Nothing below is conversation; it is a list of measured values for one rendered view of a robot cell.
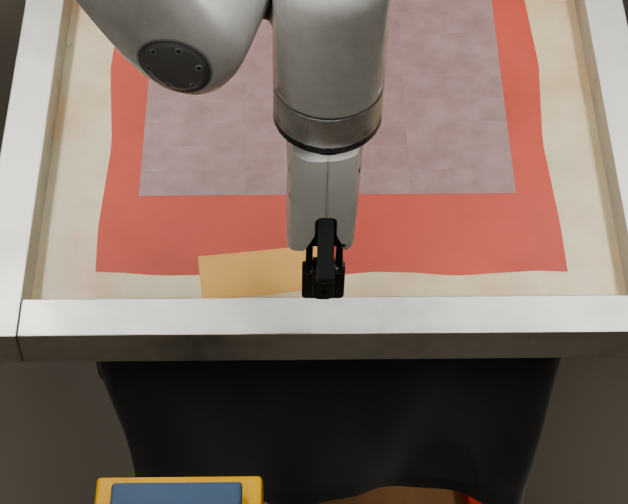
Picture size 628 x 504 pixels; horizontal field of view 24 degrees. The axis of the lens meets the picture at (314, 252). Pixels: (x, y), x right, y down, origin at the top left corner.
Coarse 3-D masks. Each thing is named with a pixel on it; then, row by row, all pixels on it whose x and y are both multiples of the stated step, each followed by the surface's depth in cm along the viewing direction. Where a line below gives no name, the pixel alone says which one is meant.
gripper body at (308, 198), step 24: (288, 144) 100; (360, 144) 98; (288, 168) 100; (312, 168) 98; (336, 168) 98; (360, 168) 101; (288, 192) 101; (312, 192) 99; (336, 192) 99; (288, 216) 102; (312, 216) 101; (336, 216) 101; (288, 240) 104
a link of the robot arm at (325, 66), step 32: (288, 0) 89; (320, 0) 88; (352, 0) 88; (384, 0) 90; (288, 32) 91; (320, 32) 89; (352, 32) 89; (384, 32) 92; (288, 64) 93; (320, 64) 91; (352, 64) 92; (384, 64) 95; (288, 96) 95; (320, 96) 94; (352, 96) 94
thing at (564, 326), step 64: (64, 0) 142; (576, 0) 146; (0, 192) 127; (0, 256) 122; (0, 320) 118; (64, 320) 118; (128, 320) 118; (192, 320) 118; (256, 320) 118; (320, 320) 118; (384, 320) 118; (448, 320) 118; (512, 320) 118; (576, 320) 118
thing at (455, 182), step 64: (448, 0) 147; (512, 0) 147; (448, 64) 142; (512, 64) 142; (384, 128) 136; (448, 128) 136; (512, 128) 136; (384, 192) 131; (448, 192) 131; (512, 192) 131; (384, 256) 127; (448, 256) 127; (512, 256) 127
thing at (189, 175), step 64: (128, 64) 142; (256, 64) 142; (128, 128) 136; (192, 128) 136; (256, 128) 136; (128, 192) 131; (192, 192) 131; (256, 192) 131; (128, 256) 127; (192, 256) 127
